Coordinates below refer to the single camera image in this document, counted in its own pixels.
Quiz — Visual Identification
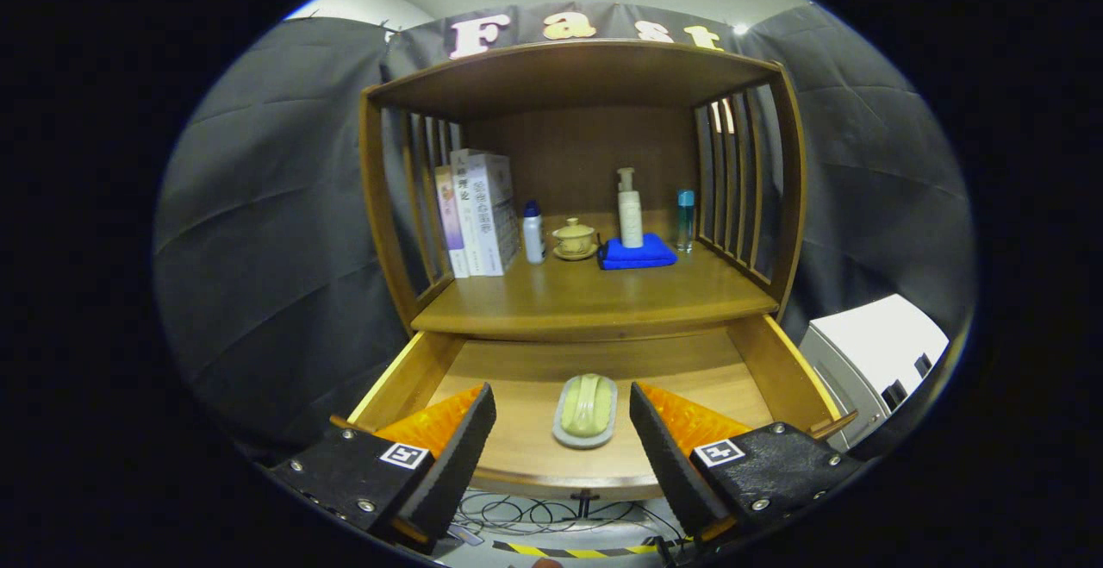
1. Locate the black backdrop cloth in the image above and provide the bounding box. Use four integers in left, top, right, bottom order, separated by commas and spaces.
153, 1, 979, 465

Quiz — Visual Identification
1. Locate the grey soap dish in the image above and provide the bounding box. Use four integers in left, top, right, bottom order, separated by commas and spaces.
552, 373, 619, 450

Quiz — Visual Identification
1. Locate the wooden drawer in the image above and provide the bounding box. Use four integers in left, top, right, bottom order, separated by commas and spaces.
332, 314, 858, 502

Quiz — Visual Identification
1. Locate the tangle of black cables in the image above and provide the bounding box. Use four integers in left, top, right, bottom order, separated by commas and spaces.
452, 490, 682, 543

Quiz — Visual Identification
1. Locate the purple spine book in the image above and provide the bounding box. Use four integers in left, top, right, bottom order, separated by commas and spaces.
434, 165, 470, 278

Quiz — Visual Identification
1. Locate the white grey appliance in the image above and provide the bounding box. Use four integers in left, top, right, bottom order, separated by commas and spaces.
797, 294, 950, 453

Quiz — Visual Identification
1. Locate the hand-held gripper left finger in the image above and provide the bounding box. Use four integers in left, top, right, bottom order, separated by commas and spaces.
271, 383, 499, 552

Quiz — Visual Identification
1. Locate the blue folded cloth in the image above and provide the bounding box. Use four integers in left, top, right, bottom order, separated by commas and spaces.
597, 233, 679, 272

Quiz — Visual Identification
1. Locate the yellow lidded teacup with saucer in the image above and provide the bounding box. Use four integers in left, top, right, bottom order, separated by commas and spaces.
551, 217, 600, 261

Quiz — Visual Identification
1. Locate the white patterned cover book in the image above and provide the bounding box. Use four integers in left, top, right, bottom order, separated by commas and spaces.
465, 153, 520, 277

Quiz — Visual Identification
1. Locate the white bottle blue cap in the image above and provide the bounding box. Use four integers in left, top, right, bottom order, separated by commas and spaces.
523, 200, 546, 265

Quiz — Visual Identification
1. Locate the green soap bar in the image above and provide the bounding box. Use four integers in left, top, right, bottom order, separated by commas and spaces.
561, 374, 609, 438

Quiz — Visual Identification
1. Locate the white pump bottle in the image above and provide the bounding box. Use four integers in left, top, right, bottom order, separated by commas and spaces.
616, 167, 644, 249

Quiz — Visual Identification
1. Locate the wooden cabinet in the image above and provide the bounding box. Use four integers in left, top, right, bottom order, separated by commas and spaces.
358, 38, 858, 502

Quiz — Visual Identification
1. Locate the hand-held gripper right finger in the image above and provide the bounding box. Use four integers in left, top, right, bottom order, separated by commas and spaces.
629, 381, 863, 552

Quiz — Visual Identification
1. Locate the wooden countertop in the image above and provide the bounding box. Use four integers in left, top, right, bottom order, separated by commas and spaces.
412, 210, 781, 343

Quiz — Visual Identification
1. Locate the yellow black hazard tape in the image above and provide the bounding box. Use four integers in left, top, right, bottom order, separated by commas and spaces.
491, 540, 660, 560

